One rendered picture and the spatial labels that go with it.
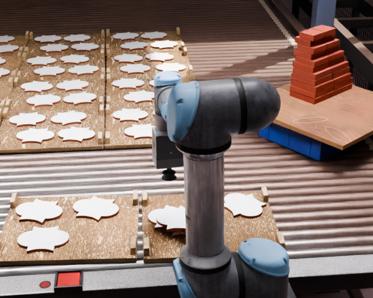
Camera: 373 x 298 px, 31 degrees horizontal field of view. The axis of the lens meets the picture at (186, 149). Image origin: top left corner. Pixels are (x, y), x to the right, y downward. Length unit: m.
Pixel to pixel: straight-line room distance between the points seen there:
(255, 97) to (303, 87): 1.37
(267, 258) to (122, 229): 0.65
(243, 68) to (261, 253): 1.94
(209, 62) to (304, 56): 0.89
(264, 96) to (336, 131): 1.15
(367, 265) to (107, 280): 0.74
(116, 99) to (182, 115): 1.68
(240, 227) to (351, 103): 0.87
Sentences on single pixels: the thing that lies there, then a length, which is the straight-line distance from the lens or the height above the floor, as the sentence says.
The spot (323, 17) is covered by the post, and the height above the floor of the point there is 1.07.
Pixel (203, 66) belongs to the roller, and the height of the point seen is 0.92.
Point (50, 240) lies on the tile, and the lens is 2.05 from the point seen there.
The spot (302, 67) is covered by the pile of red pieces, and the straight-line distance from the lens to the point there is 2.70.
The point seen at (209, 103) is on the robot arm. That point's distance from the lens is 1.33.
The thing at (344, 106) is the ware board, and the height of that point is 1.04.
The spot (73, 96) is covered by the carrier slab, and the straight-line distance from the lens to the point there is 3.03.
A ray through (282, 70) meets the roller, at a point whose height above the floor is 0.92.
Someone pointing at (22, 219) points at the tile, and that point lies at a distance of 2.17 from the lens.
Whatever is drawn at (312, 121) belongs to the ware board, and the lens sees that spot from 2.56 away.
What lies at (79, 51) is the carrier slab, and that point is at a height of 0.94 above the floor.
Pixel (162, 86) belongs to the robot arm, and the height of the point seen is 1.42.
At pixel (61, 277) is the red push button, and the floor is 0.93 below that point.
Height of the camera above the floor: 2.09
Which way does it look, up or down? 27 degrees down
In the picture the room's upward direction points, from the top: straight up
